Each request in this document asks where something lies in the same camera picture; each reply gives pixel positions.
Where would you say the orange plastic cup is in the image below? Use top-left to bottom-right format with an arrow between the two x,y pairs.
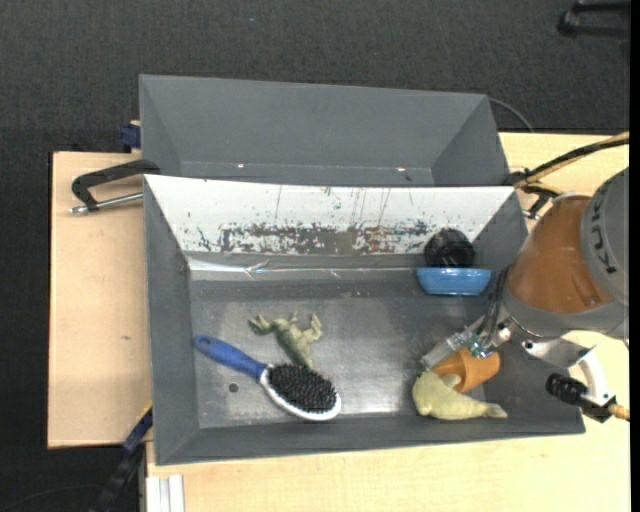
431,346 -> 502,394

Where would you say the pale cardboard board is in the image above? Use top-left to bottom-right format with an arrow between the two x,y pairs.
47,150 -> 154,449

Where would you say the blue-handled hairbrush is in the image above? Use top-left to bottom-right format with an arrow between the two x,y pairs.
193,335 -> 343,422

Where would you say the pale yellow plush seal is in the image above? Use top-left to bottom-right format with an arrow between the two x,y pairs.
411,370 -> 509,422

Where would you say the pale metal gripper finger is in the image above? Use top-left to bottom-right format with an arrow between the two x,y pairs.
420,339 -> 456,370

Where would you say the grey metal bin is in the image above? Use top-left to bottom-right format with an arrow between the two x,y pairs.
138,73 -> 587,467

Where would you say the green toy dinosaur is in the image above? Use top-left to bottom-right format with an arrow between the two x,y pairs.
247,311 -> 324,372

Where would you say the blue bowl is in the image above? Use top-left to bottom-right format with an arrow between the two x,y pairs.
415,267 -> 493,297

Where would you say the black round cap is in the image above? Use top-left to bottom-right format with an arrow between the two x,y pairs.
423,227 -> 477,269

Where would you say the black cylinder on white bracket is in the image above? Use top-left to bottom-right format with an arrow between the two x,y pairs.
523,338 -> 631,424

